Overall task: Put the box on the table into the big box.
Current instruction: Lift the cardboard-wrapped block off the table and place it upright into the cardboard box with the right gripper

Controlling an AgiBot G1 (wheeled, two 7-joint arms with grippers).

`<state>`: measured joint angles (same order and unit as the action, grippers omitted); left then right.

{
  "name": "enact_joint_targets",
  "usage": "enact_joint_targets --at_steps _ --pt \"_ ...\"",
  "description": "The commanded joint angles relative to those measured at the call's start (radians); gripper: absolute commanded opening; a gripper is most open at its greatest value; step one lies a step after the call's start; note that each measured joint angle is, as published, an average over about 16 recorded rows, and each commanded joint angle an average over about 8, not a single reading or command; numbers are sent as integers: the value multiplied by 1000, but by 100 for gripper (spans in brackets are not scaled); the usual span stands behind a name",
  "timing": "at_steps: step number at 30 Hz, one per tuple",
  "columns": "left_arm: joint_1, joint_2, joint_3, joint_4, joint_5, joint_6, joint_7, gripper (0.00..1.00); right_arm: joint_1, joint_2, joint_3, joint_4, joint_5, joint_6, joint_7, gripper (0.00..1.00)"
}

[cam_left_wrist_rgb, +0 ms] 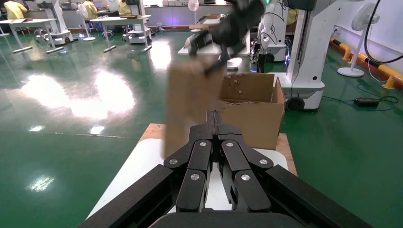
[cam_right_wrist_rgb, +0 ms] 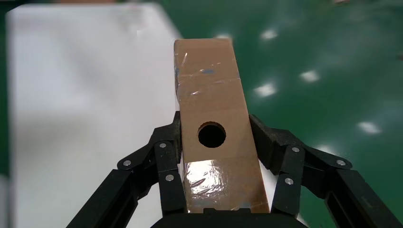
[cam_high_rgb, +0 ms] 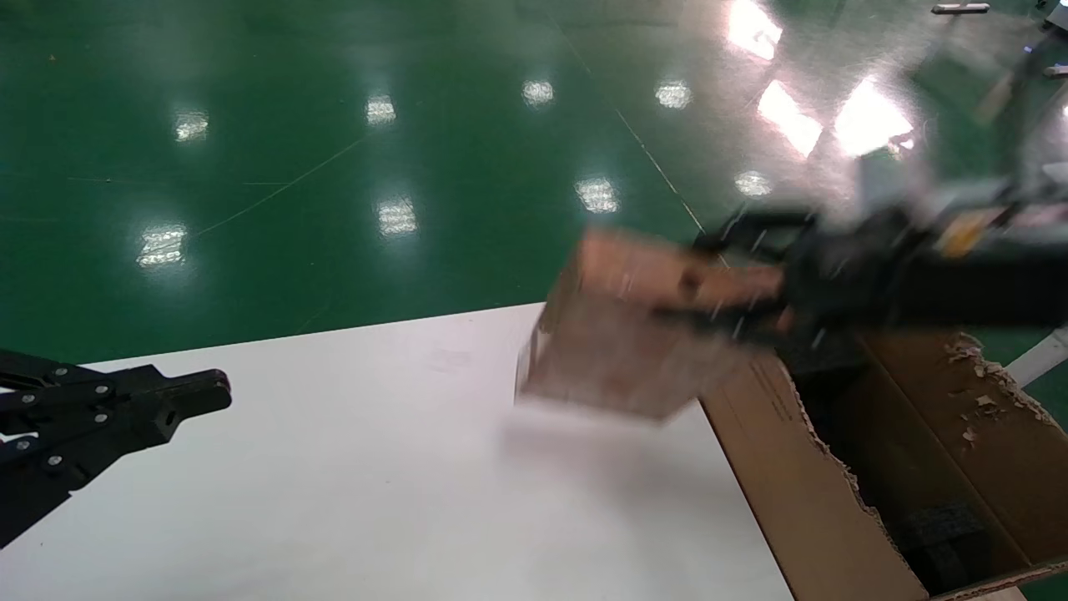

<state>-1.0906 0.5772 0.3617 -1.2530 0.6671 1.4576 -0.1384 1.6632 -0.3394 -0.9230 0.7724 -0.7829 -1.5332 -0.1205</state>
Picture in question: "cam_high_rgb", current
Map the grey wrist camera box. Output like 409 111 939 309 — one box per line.
859 146 952 222

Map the small cardboard box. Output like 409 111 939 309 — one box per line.
513 228 787 422

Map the big open cardboard box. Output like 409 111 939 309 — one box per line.
699 327 1068 601

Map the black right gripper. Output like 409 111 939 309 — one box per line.
667 205 1068 336

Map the white workshop table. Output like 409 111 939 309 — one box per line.
1005 327 1068 386

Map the yellow cable label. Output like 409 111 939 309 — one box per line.
941 210 998 258

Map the black foam block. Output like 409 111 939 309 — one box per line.
897 501 995 589
791 334 870 378

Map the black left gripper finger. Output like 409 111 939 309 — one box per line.
0 394 230 548
0 351 232 417

